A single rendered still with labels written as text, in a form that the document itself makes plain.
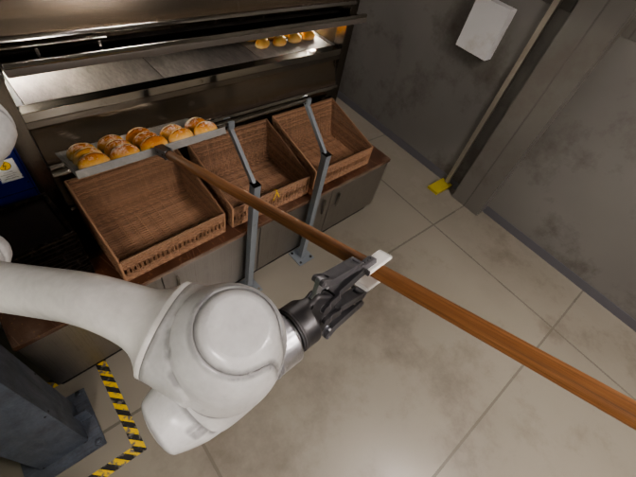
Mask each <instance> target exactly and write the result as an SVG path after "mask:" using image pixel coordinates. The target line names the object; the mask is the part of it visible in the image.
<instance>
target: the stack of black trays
mask: <svg viewBox="0 0 636 477"><path fill-rule="evenodd" d="M0 236H1V237H3V238H4V239H5V240H6V241H7V242H8V243H9V245H10V247H11V250H12V259H11V263H19V264H26V265H35V266H43V267H51V268H59V269H66V270H75V271H82V272H87V273H93V274H94V273H95V271H94V268H93V267H94V266H93V264H92V263H91V261H90V260H89V259H88V257H89V256H88V255H87V254H86V253H85V251H84V250H83V246H82V244H81V243H80V239H79V238H78V236H77V233H76V232H75V231H74V229H73V228H72V227H71V225H70V224H69V223H68V221H67V220H66V219H65V217H64V216H63V215H62V213H61V212H60V211H59V209H58V208H57V207H56V205H55V204H53V202H52V201H51V200H50V198H49V197H48V196H47V195H46V193H45V192H44V193H41V194H39V195H36V196H33V197H30V198H27V199H24V200H22V201H20V202H17V203H12V204H10V205H7V206H4V207H1V208H0Z"/></svg>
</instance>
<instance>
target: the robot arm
mask: <svg viewBox="0 0 636 477"><path fill-rule="evenodd" d="M17 136H18V133H17V130H16V125H15V122H14V121H13V119H12V117H11V115H10V114H9V113H8V111H7V110H6V109H5V108H4V107H3V106H2V105H1V104H0V167H1V166H2V165H3V163H4V159H6V158H7V157H8V156H9V155H10V154H11V152H12V150H13V148H14V146H15V143H16V140H17ZM11 259H12V250H11V247H10V245H9V243H8V242H7V241H6V240H5V239H4V238H3V237H1V236H0V312H1V313H7V314H13V315H19V316H25V317H31V318H38V319H44V320H49V321H55V322H61V323H66V324H69V325H72V326H76V327H81V328H84V329H86V330H89V331H91V332H94V333H96V334H97V335H99V336H102V337H104V338H106V339H108V340H109V341H111V342H113V343H115V344H116V345H118V346H120V347H121V348H122V349H123V350H124V351H125V352H126V353H127V354H128V356H129V358H130V359H131V362H132V370H133V376H134V378H135V379H137V380H140V381H142V382H144V383H145V384H147V385H148V386H149V387H151V390H150V391H149V392H148V394H147V395H146V397H145V398H144V400H143V401H142V404H141V409H142V414H143V417H144V419H145V421H146V424H147V426H148V428H149V430H150V433H151V435H152V436H153V438H154V439H155V440H156V442H157V443H158V444H159V445H160V446H161V447H162V448H163V449H164V450H165V451H166V452H167V453H169V454H172V455H175V454H179V453H182V452H185V451H189V450H192V449H194V448H196V447H198V446H200V445H201V444H203V443H206V442H207V441H209V440H211V439H212V438H214V437H215V436H217V435H218V434H219V433H221V432H223V431H225V430H227V429H228V428H230V427H231V426H232V425H234V424H235V423H236V422H237V421H239V420H240V419H241V418H242V417H244V416H245V415H246V414H247V413H248V412H250V411H251V410H252V409H253V408H254V407H255V406H256V405H257V404H258V403H259V402H260V401H261V400H262V399H264V398H265V397H266V396H267V394H268V393H269V392H270V391H271V389H272V388H273V386H274V384H275V382H276V381H277V380H279V379H281V377H282V376H283V375H284V374H286V373H287V372H288V371H289V370H290V369H292V368H293V367H294V366H295V365H297V364H298V363H299V362H301V361H302V359H303V357H304V352H305V351H306V350H308V349H309V348H310V347H311V346H313V345H314V344H315V343H317V342H318V341H319V340H320V339H321V336H323V337H324V338H326V339H329V337H330V336H331V335H332V334H333V332H334V331H335V330H336V329H337V328H338V327H339V326H340V325H342V324H343V323H344V322H345V321H346V320H347V319H348V318H349V317H351V316H352V315H353V314H354V313H355V312H356V311H357V310H358V309H360V308H361V307H362V306H363V300H362V299H363V298H364V297H365V296H366V294H367V293H368V292H369V291H371V290H372V289H373V288H374V287H375V286H377V285H378V284H379V283H380V282H379V281H378V280H376V279H375V278H373V277H371V276H369V275H370V274H372V273H373V272H374V271H376V270H377V269H378V268H380V267H381V266H382V265H384V264H385V263H387V262H388V261H389V260H391V259H392V256H391V255H389V254H387V253H385V252H383V251H382V250H378V251H377V252H376V253H374V254H373V255H372V256H368V257H366V258H365V259H363V260H362V261H360V260H358V259H357V258H355V257H353V256H352V257H350V258H349V259H347V260H345V261H343V262H341V263H340V264H338V265H336V266H334V267H332V268H331V269H329V270H327V271H325V272H323V273H320V274H314V275H313V276H312V278H311V280H312V281H313V282H315V283H314V287H313V290H312V291H310V292H309V293H308V294H307V295H306V297H305V298H303V299H300V300H292V301H291V302H289V303H288V304H286V305H285V306H284V307H282V308H281V309H278V308H277V307H276V305H275V304H274V302H273V301H272V300H271V299H270V298H269V297H268V296H267V295H265V294H264V293H263V292H261V291H259V290H257V289H255V288H253V287H251V286H248V285H244V284H240V283H218V284H214V285H210V286H209V285H202V284H195V283H191V282H188V281H186V282H185V283H183V284H181V285H179V286H176V287H173V288H170V289H155V288H150V287H146V286H142V285H139V284H135V283H132V282H129V281H125V280H122V279H118V278H114V277H110V276H107V275H103V274H93V273H87V272H82V271H75V270H66V269H59V268H51V267H43V266H35V265H26V264H19V263H11ZM354 284H355V285H356V286H358V287H356V286H355V285H354ZM350 287H351V289H350V290H348V289H349V288H350ZM354 304H356V305H354Z"/></svg>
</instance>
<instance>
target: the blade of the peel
mask: <svg viewBox="0 0 636 477"><path fill-rule="evenodd" d="M187 121H188V118H185V119H181V120H177V121H173V122H170V123H167V124H163V125H159V126H156V127H152V128H148V130H149V131H150V132H153V133H155V134H157V135H159V136H160V131H161V130H162V129H163V128H164V127H165V126H167V125H168V124H176V125H179V126H181V127H182V128H184V127H185V124H186V122H187ZM216 126H217V129H216V130H213V131H209V132H204V133H200V134H197V135H194V136H190V137H188V138H185V139H181V140H178V141H174V142H171V143H169V141H168V144H165V145H166V146H167V147H169V148H171V149H173V150H176V149H179V148H182V147H185V146H188V145H192V144H195V143H198V142H201V141H204V140H207V139H210V138H213V137H216V136H220V135H223V134H226V130H225V127H223V126H219V125H216ZM66 153H67V150H64V151H60V152H56V153H55V154H56V155H57V156H58V157H59V158H60V159H61V160H62V161H63V163H64V164H65V165H66V166H67V167H68V168H69V169H70V170H71V171H72V172H73V173H74V175H75V176H76V177H77V178H78V179H82V178H85V177H88V176H91V175H94V174H98V173H100V172H103V171H106V170H110V169H113V168H118V167H121V166H125V165H128V164H130V163H133V162H137V161H140V160H143V159H146V158H149V157H152V156H155V155H157V154H156V151H155V148H152V149H149V150H143V151H141V150H140V151H139V152H137V153H134V154H130V155H127V156H124V157H120V158H117V159H114V160H111V159H110V160H111V161H108V162H104V163H101V164H98V165H94V166H91V167H88V168H83V169H78V167H77V166H75V165H74V164H73V162H72V161H70V160H69V159H68V158H67V156H66Z"/></svg>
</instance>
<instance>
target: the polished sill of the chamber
mask: <svg viewBox="0 0 636 477"><path fill-rule="evenodd" d="M340 54H341V48H340V47H339V46H337V45H331V46H325V47H320V48H315V49H311V50H306V51H301V52H296V53H291V54H286V55H281V56H276V57H271V58H267V59H262V60H257V61H251V62H243V63H238V64H233V65H228V66H224V67H219V68H213V69H208V70H203V71H199V72H194V73H189V74H184V75H179V76H174V77H169V78H164V79H156V80H151V81H146V82H140V83H136V84H131V85H126V86H121V87H116V88H112V89H107V90H101V91H96V92H92V93H87V94H82V95H77V96H72V97H63V98H58V99H53V100H49V101H44V102H39V103H34V104H28V105H24V106H19V107H17V109H18V111H19V113H20V115H21V117H22V119H23V120H24V122H25V123H29V122H33V121H38V120H42V119H47V118H51V117H55V116H60V115H68V114H72V113H76V112H81V111H85V110H90V109H94V108H98V107H102V106H107V105H112V104H116V103H120V102H124V101H129V100H134V99H138V98H142V97H150V96H154V95H159V94H164V93H167V92H172V91H176V90H181V89H185V88H189V87H194V86H198V85H203V84H207V83H211V82H215V81H220V80H228V79H232V78H236V77H241V76H246V75H250V74H254V73H258V72H263V71H267V70H272V69H276V68H280V67H285V66H289V65H294V64H298V63H302V62H310V61H315V60H319V59H323V58H328V57H332V56H337V55H340Z"/></svg>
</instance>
